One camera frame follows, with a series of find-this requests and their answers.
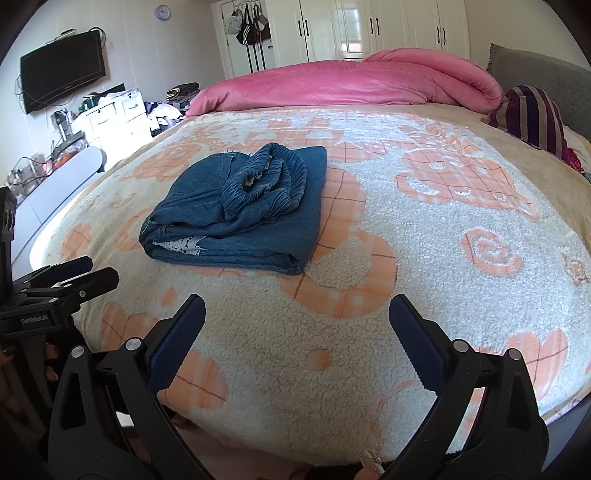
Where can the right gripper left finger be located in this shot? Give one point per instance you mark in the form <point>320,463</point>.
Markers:
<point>107,422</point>

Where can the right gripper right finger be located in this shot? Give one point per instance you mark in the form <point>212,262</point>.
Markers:
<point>485,422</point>

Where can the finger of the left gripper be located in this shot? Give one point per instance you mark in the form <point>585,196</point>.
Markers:
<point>48,276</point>
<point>69,291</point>

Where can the blue denim lace-trimmed pants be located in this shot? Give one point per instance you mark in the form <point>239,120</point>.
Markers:
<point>259,211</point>

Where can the operator hand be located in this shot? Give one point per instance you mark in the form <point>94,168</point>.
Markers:
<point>372,467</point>

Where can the white drawer cabinet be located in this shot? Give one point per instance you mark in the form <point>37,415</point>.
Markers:
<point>118,125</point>

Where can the orange white fleece blanket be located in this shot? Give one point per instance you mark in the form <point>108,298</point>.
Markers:
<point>307,366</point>

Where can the clothes heap beside cabinet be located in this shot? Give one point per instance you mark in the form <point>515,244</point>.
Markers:
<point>164,114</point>

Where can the beige bed sheet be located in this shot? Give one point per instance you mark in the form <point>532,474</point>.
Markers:
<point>567,190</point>

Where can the white wardrobe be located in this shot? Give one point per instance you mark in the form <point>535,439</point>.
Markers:
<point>309,31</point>

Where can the purple striped pillow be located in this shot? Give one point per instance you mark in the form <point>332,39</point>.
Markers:
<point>529,114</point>

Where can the hanging handbags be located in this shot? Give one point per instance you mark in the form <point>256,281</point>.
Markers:
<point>249,24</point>

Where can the grey quilted headboard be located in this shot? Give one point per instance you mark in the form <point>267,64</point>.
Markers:
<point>568,85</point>

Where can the pink comforter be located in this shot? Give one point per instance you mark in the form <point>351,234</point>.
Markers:
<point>402,76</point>

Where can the black wall television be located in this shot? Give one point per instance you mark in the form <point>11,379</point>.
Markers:
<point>62,67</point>

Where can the purple wall clock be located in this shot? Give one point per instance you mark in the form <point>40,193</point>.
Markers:
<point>162,12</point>

